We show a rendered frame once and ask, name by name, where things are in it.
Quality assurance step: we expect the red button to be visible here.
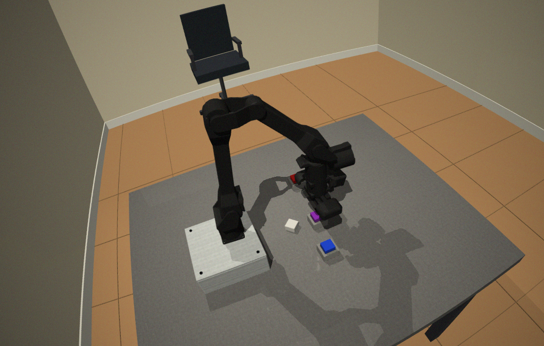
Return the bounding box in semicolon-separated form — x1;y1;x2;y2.
288;174;306;191

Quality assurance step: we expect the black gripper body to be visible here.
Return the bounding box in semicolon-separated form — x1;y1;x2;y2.
294;170;342;220

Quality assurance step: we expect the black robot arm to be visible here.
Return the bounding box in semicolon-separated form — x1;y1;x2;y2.
202;96;355;244

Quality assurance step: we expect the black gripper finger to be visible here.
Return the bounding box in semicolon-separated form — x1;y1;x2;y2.
310;199;318;212
303;190;314;202

